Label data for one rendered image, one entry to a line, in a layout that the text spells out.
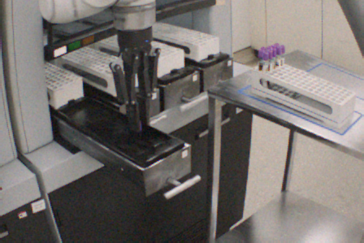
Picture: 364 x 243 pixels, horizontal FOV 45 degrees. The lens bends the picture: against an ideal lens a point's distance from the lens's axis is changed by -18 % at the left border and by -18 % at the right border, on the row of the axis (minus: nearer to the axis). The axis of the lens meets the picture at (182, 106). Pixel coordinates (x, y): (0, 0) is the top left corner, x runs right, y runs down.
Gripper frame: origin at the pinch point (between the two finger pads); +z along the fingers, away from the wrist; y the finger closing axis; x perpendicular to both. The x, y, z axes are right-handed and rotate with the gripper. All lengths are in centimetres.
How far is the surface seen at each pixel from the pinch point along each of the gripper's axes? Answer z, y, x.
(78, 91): 0.5, 1.5, -21.8
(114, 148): 3.1, 10.3, 3.1
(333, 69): 3, -62, 19
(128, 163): 3.9, 11.3, 8.8
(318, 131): 2.3, -23.3, 34.2
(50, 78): -2.4, 5.5, -30.3
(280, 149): 85, -129, -40
